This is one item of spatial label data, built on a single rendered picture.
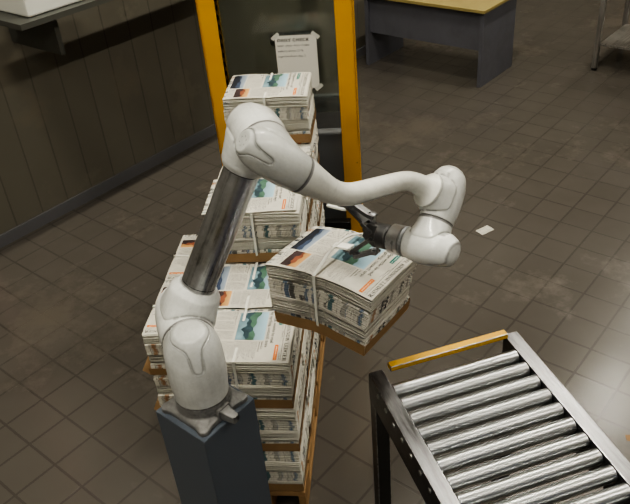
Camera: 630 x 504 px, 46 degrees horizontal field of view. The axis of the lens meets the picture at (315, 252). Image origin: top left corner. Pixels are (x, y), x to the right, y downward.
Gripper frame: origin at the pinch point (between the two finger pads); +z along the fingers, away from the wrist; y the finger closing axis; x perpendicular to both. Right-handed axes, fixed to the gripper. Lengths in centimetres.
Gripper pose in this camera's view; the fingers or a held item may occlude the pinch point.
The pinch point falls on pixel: (334, 224)
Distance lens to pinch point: 227.7
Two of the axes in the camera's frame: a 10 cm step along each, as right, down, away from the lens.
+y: 1.2, 8.5, 5.1
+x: 5.9, -4.7, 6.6
